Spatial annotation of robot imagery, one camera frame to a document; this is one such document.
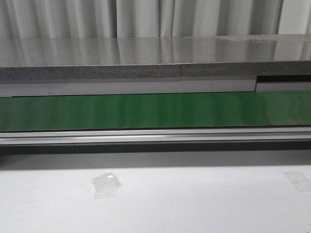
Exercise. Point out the clear tape patch left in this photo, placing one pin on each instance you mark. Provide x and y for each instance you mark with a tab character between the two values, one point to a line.
106	186

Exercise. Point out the grey speckled stone counter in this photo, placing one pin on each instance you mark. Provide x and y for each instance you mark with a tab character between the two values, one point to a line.
117	58

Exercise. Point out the white panel under counter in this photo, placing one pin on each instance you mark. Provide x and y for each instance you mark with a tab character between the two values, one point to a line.
115	86

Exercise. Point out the green conveyor belt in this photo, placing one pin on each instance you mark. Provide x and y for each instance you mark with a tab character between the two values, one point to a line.
231	109

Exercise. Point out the clear tape strip right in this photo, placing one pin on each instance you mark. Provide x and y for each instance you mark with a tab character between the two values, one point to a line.
299	181

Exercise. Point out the white pleated curtain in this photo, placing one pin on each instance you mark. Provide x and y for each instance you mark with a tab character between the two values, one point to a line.
24	19

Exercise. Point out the aluminium conveyor frame rail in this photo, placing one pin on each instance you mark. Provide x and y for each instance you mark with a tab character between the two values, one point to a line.
183	135

